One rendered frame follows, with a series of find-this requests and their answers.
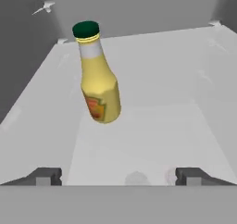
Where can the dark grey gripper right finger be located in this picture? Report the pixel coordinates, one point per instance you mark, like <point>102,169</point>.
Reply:
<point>191,176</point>

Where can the white fridge shelf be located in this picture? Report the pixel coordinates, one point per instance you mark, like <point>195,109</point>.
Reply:
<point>154,110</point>

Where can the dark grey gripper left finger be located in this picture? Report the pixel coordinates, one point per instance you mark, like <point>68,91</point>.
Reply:
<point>46,176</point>

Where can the yellow mustard bottle green cap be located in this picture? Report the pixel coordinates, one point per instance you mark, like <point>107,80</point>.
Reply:
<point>99,89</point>

